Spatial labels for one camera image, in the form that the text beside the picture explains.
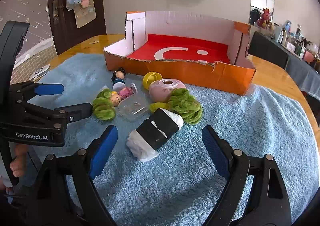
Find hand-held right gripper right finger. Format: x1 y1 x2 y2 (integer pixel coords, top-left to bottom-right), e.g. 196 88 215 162
201 125 293 226

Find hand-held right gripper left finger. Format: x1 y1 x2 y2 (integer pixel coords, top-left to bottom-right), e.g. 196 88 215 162
26 125 118 226

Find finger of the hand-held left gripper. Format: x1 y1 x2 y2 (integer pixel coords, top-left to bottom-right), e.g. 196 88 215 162
24 82 64 97
54 102 93 124

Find green yarn bundle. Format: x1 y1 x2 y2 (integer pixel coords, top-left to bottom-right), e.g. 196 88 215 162
168 88 203 125
92 88 117 121

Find clear plastic box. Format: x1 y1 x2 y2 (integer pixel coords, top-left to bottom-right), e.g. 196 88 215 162
117 93 150 123

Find pink dress figurine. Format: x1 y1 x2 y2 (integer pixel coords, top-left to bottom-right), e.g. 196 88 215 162
110 83 137 107

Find black and white package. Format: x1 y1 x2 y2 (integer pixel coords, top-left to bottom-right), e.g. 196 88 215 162
126 108 184 162

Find black-haired figurine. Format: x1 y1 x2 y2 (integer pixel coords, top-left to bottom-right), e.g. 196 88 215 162
111 67 126 86

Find small pale yellow yarn bundle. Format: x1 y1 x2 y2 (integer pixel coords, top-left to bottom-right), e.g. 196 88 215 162
149 101 170 112

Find pink round container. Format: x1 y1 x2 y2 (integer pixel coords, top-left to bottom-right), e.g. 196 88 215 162
149 78 187 103

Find orange cardboard box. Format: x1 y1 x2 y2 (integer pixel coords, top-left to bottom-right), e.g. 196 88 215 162
103 11 257 96

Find person's left hand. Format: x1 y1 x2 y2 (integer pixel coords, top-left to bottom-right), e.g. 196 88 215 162
9 144 29 178

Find white round device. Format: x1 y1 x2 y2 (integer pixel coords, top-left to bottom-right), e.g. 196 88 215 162
29 64 51 81

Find blue fluffy towel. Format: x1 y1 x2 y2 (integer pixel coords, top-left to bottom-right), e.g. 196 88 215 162
26 52 319 226

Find dark brown door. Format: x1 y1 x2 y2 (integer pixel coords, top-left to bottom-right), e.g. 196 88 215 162
47 0 107 56

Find blue grey tablecloth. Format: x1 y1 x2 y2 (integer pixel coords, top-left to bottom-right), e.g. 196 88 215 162
269 36 320 99

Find dark hanging clothes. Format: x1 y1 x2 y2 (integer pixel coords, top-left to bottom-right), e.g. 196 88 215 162
249 7 262 25

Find pink rabbit plush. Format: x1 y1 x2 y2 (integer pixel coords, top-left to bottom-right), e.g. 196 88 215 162
257 8 273 29

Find metal door handle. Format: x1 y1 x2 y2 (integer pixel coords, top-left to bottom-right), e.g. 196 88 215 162
52 1 66 25

